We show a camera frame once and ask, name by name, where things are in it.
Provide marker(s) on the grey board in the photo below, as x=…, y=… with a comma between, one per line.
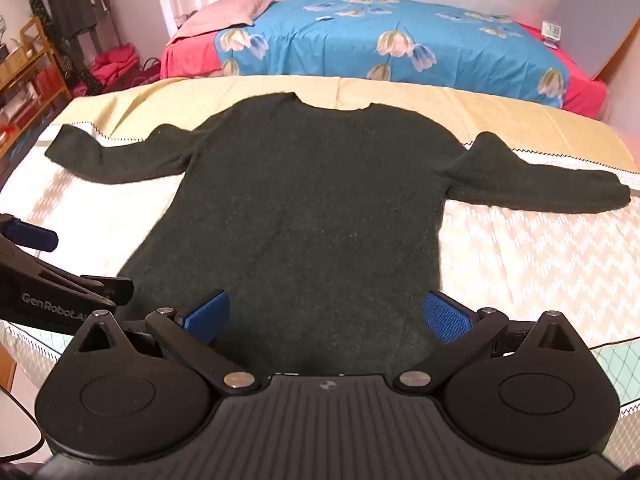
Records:
x=595, y=15

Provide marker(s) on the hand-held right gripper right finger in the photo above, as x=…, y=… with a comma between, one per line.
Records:
x=445, y=316

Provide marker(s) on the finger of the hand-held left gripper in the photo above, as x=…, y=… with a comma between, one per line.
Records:
x=30, y=234
x=112, y=287

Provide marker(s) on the dark bag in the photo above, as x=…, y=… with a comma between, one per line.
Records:
x=142, y=77

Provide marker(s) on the wooden shelf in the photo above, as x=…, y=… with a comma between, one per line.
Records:
x=30, y=70

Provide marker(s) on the dark floral cloth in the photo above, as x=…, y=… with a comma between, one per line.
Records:
x=82, y=77

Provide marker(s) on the dark green sweater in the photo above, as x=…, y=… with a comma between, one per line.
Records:
x=300, y=200

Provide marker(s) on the pink blanket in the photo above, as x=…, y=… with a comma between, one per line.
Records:
x=225, y=12

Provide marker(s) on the wooden bed frame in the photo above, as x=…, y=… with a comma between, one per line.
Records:
x=5, y=365

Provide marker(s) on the beige yellow patterned bedspread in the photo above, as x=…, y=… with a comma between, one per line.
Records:
x=525, y=260

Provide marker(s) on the quilted mattress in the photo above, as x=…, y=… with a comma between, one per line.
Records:
x=620, y=370

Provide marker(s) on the red clothes pile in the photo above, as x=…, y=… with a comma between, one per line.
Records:
x=115, y=65

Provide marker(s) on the dark hanging clothes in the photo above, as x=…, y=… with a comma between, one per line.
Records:
x=70, y=5

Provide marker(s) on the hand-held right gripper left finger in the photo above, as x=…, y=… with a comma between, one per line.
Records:
x=207, y=312

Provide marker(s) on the blue floral quilt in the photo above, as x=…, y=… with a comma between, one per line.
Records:
x=350, y=45

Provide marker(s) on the white digital clock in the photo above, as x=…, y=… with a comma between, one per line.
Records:
x=551, y=30

